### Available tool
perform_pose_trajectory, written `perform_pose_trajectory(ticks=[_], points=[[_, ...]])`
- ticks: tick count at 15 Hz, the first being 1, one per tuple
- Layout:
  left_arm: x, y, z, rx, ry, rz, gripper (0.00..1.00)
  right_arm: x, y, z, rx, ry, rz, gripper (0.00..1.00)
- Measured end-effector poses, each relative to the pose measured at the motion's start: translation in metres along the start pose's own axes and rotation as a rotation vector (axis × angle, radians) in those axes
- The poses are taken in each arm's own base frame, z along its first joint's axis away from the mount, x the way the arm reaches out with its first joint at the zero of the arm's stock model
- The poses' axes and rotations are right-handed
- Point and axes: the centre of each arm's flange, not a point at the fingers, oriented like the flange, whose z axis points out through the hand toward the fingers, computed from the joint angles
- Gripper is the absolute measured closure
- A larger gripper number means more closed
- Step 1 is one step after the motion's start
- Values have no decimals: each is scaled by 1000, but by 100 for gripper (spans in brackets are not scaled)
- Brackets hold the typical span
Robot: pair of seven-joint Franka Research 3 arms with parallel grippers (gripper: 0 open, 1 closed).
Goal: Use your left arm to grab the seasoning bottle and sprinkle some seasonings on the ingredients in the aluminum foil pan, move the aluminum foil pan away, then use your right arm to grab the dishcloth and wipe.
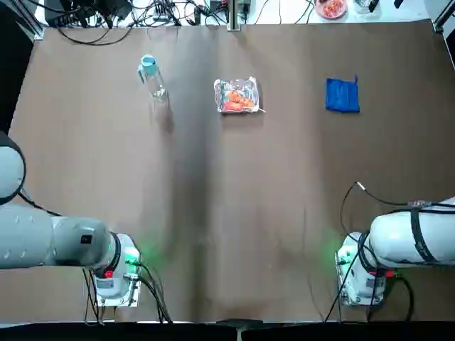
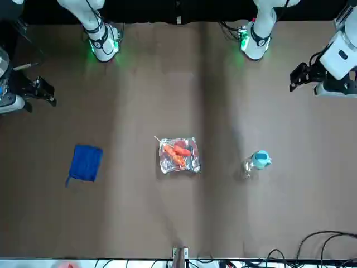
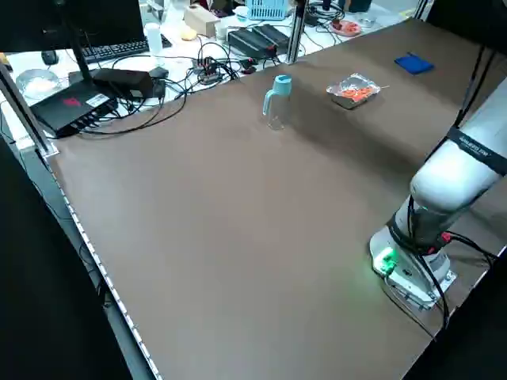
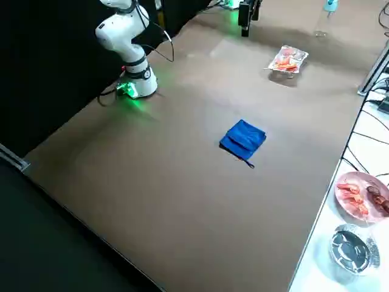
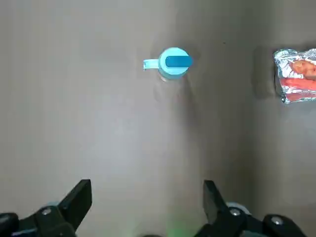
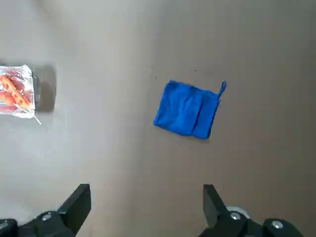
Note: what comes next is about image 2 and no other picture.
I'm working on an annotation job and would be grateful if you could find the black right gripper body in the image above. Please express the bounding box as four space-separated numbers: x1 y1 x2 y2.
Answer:
5 71 38 103

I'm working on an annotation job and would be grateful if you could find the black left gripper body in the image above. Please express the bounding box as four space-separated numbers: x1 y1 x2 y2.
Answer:
305 52 329 84

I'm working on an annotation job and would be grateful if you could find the blue dishcloth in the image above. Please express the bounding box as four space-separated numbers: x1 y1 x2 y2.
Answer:
65 144 104 188

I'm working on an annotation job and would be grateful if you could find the clear seasoning bottle teal lid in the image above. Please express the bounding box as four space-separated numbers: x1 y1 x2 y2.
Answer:
241 150 273 179

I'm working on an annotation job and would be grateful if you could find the rectangular aluminum foil pan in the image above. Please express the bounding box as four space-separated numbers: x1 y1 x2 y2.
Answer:
158 136 201 175

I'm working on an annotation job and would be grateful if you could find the orange food piece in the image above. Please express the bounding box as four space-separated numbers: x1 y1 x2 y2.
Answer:
174 145 192 157

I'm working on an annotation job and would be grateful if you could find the orange shrimp skewer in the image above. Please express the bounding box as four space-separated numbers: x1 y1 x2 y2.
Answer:
154 136 187 170

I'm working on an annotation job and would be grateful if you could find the pink plate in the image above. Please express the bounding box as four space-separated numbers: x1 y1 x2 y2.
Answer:
54 261 83 268

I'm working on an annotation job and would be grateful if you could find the aluminium profile post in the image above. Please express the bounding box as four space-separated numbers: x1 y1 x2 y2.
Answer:
333 5 351 31

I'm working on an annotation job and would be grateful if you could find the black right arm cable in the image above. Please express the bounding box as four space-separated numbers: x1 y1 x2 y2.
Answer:
82 0 125 55

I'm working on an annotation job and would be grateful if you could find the black left base cable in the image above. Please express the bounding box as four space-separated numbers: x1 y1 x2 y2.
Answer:
219 20 243 42

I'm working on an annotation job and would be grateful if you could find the aluminium camera post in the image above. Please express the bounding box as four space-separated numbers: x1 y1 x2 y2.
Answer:
172 246 189 268

